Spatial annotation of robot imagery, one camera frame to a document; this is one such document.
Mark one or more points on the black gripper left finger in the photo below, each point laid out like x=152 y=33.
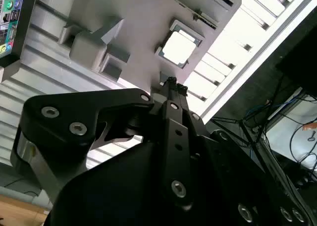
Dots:
x=99 y=100

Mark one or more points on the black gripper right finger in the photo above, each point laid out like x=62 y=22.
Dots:
x=195 y=123

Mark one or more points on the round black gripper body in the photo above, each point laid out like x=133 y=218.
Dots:
x=111 y=188

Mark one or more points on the silver CPU with green edge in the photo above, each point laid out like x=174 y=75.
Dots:
x=178 y=47

